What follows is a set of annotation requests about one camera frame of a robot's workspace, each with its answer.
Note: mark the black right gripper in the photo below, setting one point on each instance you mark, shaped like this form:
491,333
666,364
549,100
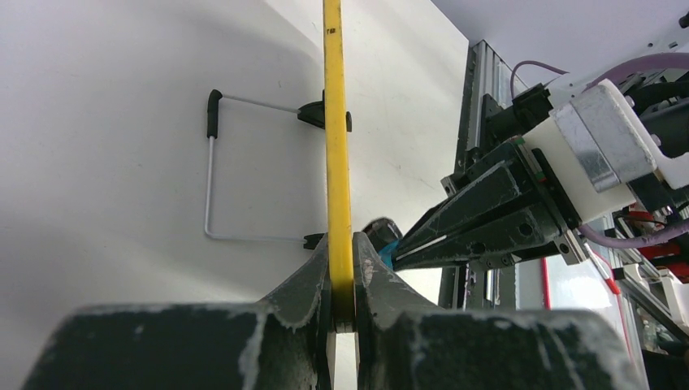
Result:
524,191

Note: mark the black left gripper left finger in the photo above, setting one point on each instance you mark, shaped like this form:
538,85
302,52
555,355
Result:
282,341

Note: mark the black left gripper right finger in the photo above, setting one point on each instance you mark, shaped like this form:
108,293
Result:
407,342

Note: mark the yellow framed whiteboard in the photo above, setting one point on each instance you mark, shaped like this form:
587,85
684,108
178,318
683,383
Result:
339,220

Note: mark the blue whiteboard eraser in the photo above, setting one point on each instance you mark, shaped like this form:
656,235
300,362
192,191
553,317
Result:
387,252

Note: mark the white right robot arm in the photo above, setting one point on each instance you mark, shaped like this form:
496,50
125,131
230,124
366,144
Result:
657,218

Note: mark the aluminium frame rail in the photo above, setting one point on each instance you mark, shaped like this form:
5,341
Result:
490,282

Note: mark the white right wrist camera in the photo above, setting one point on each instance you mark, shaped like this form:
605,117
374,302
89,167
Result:
596,145

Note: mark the wire whiteboard stand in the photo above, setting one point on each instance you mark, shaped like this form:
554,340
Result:
255,149

